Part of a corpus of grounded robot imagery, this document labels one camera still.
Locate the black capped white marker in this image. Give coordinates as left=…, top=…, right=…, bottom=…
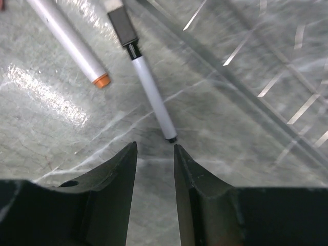
left=104, top=0, right=177, bottom=143

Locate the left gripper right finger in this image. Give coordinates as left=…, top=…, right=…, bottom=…
left=174, top=145, right=327, bottom=245

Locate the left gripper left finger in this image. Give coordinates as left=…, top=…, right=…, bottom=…
left=1, top=142, right=137, bottom=245

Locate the pink capped white marker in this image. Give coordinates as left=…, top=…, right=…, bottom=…
left=28, top=0, right=110, bottom=89

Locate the steel dish rack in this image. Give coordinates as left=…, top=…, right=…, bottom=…
left=139, top=1, right=327, bottom=164

